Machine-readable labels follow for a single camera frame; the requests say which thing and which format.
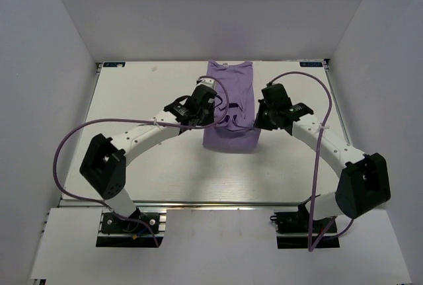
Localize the purple t shirt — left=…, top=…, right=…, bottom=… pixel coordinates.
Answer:
left=203, top=60, right=260, bottom=153

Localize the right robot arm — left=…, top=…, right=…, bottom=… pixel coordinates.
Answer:
left=255, top=83, right=391, bottom=231

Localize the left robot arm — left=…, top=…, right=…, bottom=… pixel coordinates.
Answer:
left=79, top=79, right=217, bottom=231

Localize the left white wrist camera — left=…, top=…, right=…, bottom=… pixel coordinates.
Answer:
left=196, top=78, right=217, bottom=91

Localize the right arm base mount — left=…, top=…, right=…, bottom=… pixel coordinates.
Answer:
left=270, top=210, right=340, bottom=250

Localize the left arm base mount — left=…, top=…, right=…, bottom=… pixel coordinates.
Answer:
left=96, top=212, right=166, bottom=248

